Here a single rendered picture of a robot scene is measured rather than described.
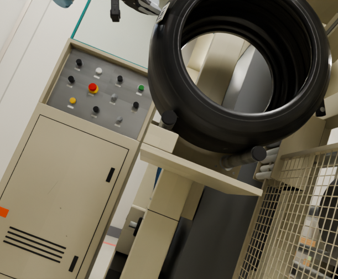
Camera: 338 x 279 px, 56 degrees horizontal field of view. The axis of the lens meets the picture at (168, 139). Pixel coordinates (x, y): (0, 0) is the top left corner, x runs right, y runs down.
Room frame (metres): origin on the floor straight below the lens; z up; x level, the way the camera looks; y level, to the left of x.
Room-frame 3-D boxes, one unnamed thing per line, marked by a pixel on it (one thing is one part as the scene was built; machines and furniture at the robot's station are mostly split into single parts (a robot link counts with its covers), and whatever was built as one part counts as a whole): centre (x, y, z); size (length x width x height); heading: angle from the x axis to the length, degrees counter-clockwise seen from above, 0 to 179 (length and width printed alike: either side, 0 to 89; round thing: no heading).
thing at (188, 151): (1.25, -0.11, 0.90); 0.40 x 0.03 x 0.10; 92
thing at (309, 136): (1.30, -0.49, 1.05); 0.20 x 0.15 x 0.30; 2
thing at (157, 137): (1.06, 0.03, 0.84); 0.36 x 0.09 x 0.06; 2
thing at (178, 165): (1.07, -0.11, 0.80); 0.37 x 0.36 x 0.02; 92
